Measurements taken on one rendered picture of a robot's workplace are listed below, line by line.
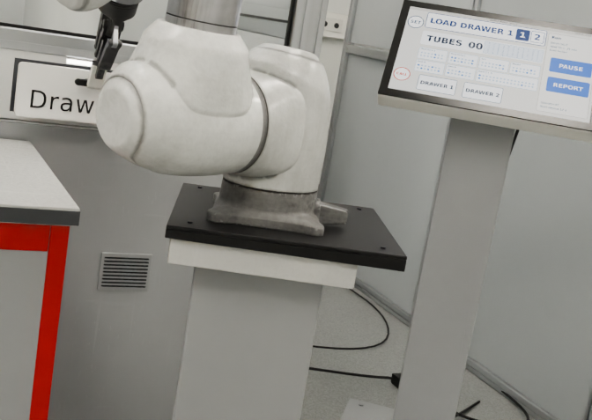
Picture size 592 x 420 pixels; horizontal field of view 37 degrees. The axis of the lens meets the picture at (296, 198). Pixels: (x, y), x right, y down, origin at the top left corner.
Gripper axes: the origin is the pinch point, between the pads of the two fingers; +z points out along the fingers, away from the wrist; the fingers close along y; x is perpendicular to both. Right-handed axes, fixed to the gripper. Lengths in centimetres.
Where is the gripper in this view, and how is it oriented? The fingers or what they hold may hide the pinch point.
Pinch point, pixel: (97, 74)
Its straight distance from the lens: 187.2
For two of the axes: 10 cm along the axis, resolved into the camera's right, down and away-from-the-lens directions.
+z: -3.6, 6.6, 6.6
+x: -9.0, -0.7, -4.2
